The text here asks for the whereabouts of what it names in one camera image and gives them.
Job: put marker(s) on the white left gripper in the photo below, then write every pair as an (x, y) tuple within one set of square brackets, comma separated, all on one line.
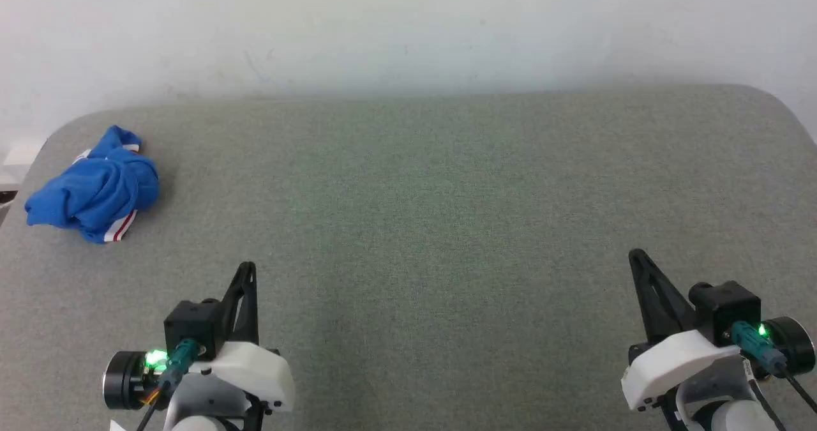
[(255, 370)]

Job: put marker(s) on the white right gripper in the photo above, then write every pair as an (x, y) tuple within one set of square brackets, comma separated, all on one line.
[(670, 361)]

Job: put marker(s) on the blue white basketball jersey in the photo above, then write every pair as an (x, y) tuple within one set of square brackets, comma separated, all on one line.
[(96, 191)]

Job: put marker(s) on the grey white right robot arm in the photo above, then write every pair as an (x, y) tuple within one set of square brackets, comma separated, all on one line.
[(721, 389)]

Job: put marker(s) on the black cylindrical right gripper motor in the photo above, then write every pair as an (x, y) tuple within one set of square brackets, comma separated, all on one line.
[(794, 345)]

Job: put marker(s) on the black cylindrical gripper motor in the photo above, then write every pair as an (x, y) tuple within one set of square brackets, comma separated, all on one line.
[(121, 380), (794, 345)]

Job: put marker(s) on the black cylindrical left gripper motor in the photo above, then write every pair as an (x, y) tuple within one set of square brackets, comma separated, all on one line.
[(121, 380)]

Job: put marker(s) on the grey fabric sofa cushion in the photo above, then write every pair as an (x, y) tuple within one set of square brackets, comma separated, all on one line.
[(415, 226)]

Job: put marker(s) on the dark shelf rack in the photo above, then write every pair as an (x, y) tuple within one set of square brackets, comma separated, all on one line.
[(6, 197)]

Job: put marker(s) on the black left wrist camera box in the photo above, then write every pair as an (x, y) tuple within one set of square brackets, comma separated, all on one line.
[(191, 322)]

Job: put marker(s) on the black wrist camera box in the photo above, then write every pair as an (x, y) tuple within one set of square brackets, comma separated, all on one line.
[(727, 306), (191, 322)]

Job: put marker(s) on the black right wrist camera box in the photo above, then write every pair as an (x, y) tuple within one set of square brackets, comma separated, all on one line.
[(727, 306)]

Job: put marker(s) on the white box by wall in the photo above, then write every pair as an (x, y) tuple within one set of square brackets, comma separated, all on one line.
[(19, 158)]

